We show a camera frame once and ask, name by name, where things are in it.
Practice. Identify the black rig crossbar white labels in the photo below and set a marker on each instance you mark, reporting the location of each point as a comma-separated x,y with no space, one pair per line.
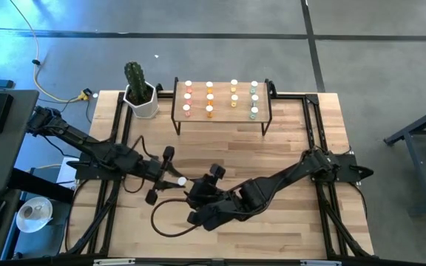
213,263

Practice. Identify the wooden shelf black metal frame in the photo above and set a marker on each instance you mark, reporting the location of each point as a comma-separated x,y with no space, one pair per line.
220,111

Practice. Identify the grey metal stand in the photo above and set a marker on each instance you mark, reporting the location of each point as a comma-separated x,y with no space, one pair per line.
420,173

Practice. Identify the white paper sheet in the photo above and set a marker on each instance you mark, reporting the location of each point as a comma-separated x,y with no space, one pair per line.
65,173

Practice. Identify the green cactus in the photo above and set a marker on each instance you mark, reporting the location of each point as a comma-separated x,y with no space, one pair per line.
136,79

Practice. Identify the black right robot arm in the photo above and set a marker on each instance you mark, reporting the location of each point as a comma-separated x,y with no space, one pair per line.
272,184

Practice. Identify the pink medicine bottle white cap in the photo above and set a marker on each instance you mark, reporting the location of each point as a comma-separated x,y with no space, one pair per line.
188,86
187,99

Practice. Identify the black aluminium table frame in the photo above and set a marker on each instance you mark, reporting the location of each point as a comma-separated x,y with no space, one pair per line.
166,95

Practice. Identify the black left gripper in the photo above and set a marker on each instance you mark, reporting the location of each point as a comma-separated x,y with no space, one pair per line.
154,171

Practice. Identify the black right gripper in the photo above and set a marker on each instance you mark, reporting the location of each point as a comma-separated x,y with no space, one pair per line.
209,196

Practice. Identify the yellow plug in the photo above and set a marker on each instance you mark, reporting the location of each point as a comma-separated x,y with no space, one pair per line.
83,95

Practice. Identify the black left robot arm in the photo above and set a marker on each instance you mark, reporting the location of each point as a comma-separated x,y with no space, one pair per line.
87,144

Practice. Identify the white hexagonal plant pot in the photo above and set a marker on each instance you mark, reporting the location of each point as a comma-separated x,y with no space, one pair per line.
153,107

